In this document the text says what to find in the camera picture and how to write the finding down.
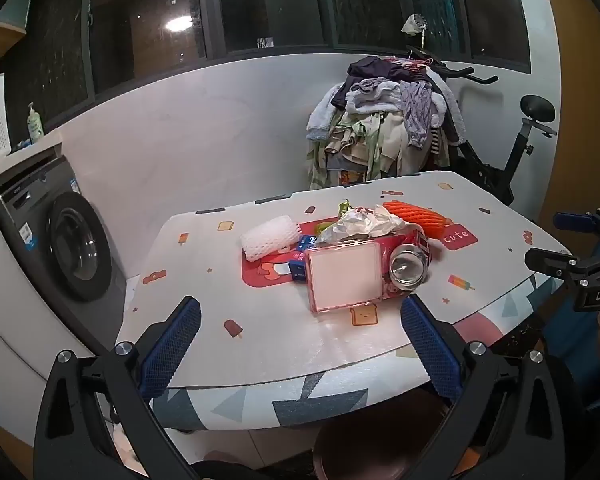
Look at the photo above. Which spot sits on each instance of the white foam fruit net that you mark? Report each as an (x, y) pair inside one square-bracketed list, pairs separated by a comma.
[(271, 237)]

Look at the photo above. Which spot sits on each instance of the orange foam fruit net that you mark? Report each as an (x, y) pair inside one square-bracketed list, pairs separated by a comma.
[(420, 216)]

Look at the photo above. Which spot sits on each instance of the pile of clothes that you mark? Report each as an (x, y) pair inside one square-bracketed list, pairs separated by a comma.
[(385, 120)]

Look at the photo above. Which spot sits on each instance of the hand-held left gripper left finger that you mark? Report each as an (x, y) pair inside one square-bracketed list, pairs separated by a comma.
[(172, 345)]

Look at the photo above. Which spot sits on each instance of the silver foil wrapper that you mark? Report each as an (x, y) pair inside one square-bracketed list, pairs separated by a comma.
[(365, 225)]

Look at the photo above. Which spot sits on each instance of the pink plastic box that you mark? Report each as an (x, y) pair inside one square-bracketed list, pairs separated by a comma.
[(344, 275)]

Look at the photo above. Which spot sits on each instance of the grey washing machine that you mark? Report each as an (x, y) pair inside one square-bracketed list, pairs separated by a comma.
[(70, 250)]

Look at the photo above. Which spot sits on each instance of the pale crumpled bag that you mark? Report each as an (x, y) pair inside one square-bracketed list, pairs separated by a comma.
[(413, 25)]

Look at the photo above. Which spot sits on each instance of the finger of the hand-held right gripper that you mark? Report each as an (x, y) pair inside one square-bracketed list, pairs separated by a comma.
[(575, 222), (547, 260)]

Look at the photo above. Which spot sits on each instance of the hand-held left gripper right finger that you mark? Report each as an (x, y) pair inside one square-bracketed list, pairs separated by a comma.
[(430, 350)]

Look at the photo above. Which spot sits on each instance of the dark window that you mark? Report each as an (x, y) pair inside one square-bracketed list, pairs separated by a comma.
[(280, 5)]

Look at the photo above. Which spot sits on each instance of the blue paper carton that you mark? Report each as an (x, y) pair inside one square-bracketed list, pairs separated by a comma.
[(297, 270)]

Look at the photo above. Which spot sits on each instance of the green soap bottle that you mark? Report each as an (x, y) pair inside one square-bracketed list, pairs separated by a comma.
[(35, 127)]

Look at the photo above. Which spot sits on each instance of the crushed red drink can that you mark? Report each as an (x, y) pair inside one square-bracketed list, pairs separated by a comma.
[(407, 267)]

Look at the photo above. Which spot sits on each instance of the white printed table mat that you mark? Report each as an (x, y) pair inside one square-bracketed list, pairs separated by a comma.
[(260, 325)]

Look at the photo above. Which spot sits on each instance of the gold green foil wrapper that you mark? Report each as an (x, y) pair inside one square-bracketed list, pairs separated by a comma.
[(342, 207)]

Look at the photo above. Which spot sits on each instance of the black exercise bike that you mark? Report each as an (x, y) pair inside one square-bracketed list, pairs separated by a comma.
[(517, 150)]

